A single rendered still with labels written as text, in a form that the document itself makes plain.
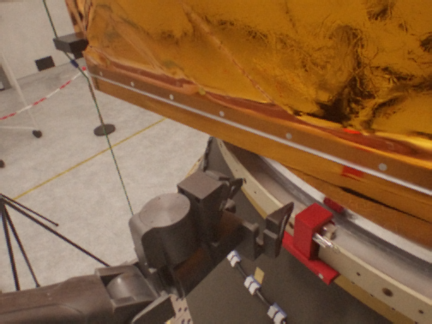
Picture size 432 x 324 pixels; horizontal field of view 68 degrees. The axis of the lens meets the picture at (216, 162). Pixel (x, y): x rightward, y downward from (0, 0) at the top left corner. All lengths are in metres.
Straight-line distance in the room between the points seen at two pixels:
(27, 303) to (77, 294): 0.04
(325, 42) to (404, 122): 0.13
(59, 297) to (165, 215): 0.13
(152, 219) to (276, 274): 0.40
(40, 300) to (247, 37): 0.40
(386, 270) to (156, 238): 0.32
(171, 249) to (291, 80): 0.27
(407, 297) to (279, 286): 0.27
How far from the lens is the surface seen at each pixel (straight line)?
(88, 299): 0.37
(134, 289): 0.39
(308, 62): 0.44
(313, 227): 0.51
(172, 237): 0.35
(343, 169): 0.55
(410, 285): 0.52
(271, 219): 0.43
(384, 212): 0.54
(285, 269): 0.68
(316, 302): 0.66
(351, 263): 0.53
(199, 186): 0.37
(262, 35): 0.47
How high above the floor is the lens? 2.11
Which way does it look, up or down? 35 degrees down
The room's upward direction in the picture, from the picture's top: 6 degrees counter-clockwise
